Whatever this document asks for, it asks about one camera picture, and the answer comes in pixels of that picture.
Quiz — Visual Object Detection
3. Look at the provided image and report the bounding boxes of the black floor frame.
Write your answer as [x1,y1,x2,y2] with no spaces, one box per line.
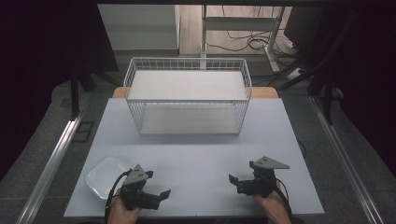
[72,120,95,144]

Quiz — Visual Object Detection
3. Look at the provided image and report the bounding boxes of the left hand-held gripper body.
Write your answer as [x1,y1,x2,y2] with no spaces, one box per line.
[120,163,162,211]

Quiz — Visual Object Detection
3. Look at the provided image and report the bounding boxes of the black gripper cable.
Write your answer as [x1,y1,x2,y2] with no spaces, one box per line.
[104,169,134,224]
[275,178,294,224]

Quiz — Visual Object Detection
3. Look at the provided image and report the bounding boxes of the aluminium rail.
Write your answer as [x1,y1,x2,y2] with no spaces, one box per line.
[307,94,387,224]
[15,92,92,224]

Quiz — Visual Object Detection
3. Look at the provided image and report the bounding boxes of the white square plate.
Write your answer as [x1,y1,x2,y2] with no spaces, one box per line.
[84,156,134,201]

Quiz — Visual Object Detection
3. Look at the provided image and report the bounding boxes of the white power strip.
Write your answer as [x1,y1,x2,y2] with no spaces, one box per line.
[287,67,303,80]

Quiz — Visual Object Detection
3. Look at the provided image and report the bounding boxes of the black floor cables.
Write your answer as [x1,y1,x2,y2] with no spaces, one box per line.
[205,5,301,61]

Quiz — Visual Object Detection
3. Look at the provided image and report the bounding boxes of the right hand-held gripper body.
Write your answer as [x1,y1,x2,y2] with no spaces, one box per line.
[235,155,290,199]

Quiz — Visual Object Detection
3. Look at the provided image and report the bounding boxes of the white basket liner board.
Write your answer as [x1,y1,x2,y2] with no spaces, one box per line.
[128,69,249,135]

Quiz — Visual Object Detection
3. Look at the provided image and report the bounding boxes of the wooden table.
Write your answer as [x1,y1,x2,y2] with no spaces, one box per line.
[111,86,279,100]

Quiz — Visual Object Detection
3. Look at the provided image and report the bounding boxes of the white cabinet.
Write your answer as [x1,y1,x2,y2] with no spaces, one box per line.
[97,4,181,51]

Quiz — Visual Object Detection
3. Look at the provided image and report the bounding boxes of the white wire basket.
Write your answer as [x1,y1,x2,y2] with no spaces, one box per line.
[122,56,253,137]

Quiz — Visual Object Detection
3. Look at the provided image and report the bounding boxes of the person's left hand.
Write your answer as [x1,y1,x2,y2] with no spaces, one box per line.
[106,193,143,224]

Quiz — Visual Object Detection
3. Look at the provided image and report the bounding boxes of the person's right hand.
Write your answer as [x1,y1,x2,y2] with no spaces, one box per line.
[251,183,292,224]

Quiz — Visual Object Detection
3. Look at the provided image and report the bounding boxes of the black metal stand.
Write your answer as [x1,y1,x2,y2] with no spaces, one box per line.
[276,12,360,126]
[69,61,123,121]

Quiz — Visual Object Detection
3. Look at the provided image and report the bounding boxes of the white metal desk frame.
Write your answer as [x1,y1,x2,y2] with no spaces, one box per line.
[200,4,286,75]

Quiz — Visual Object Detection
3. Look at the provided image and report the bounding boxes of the dark curtain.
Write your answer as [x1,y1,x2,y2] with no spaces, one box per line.
[323,0,396,179]
[0,0,120,182]

